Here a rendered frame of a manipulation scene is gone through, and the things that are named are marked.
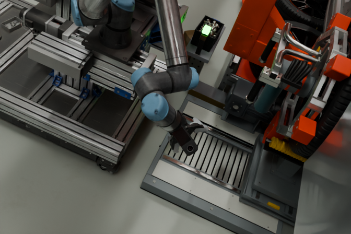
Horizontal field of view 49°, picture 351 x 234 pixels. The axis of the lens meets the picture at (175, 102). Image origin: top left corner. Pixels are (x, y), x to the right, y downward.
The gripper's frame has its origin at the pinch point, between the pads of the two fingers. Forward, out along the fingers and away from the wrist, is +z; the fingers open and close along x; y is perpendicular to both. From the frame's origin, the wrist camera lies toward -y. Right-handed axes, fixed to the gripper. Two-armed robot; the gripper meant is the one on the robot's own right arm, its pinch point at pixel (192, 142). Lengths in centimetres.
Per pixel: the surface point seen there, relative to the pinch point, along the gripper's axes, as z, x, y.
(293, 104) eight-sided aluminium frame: 71, -49, 15
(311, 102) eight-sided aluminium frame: 26, -47, -5
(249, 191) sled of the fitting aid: 94, -1, -4
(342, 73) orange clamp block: 17, -61, -6
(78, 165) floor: 53, 69, 54
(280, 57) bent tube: 21, -49, 17
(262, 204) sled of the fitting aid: 94, -3, -14
